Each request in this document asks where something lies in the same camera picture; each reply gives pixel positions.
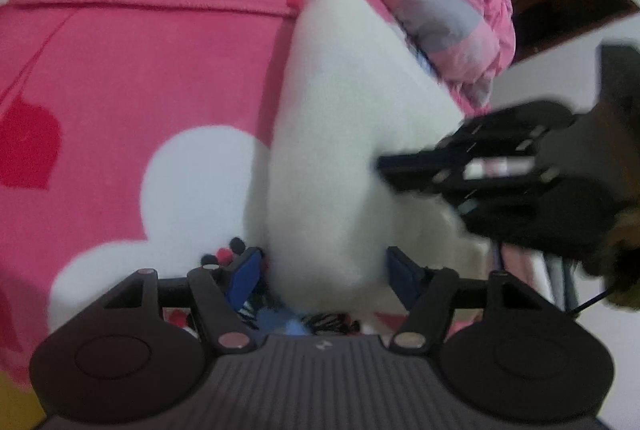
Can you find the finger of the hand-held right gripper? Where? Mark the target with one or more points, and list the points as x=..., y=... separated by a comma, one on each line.
x=500, y=190
x=500, y=135

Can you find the person's right hand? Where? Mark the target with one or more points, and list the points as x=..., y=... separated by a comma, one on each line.
x=631, y=260

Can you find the cream knitted sweater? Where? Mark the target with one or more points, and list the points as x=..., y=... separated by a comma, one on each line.
x=340, y=135

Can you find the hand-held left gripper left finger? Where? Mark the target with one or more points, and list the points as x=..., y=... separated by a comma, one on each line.
x=245, y=275

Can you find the pink floral bedsheet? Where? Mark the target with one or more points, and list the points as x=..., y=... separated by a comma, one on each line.
x=125, y=60

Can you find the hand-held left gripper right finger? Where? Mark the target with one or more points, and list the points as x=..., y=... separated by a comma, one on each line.
x=405, y=272

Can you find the pink white bed frame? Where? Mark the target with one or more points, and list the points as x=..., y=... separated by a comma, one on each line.
x=520, y=265

